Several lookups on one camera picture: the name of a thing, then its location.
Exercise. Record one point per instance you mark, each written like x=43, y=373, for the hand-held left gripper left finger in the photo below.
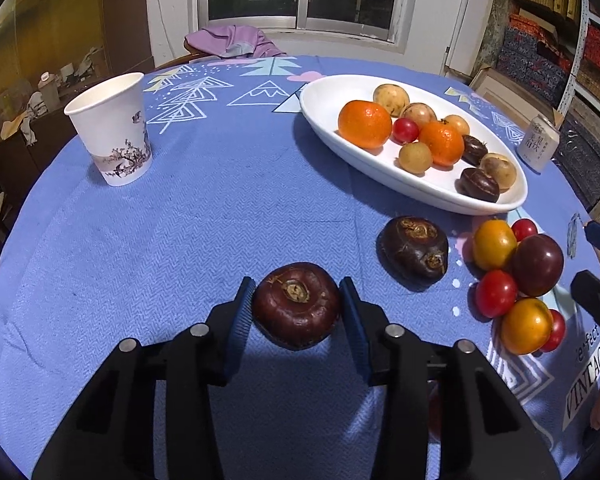
x=237, y=332

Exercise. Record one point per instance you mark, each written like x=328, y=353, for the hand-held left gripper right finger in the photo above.
x=355, y=337

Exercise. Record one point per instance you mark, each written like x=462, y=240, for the dark water chestnut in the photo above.
x=414, y=252
x=480, y=186
x=296, y=306
x=474, y=150

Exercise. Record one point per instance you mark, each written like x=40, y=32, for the yellow tomato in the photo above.
x=526, y=326
x=494, y=244

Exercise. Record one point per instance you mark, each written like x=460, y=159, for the orange mandarin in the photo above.
x=441, y=144
x=365, y=124

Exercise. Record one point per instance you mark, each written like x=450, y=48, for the white plate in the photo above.
x=325, y=105

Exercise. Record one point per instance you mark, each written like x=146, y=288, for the dark red tomato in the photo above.
x=537, y=265

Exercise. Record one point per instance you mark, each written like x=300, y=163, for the white drink can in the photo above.
x=536, y=147

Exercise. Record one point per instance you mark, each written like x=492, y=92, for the stack of patterned boxes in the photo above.
x=540, y=60

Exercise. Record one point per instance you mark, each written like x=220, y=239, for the white printed paper cup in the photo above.
x=110, y=125

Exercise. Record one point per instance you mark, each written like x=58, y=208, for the white door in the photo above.
x=467, y=20

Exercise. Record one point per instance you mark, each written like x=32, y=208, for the purple cloth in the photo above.
x=230, y=40

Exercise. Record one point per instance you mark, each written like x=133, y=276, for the wooden glass cabinet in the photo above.
x=55, y=20

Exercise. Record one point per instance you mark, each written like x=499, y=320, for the wooden picture frame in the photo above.
x=510, y=92

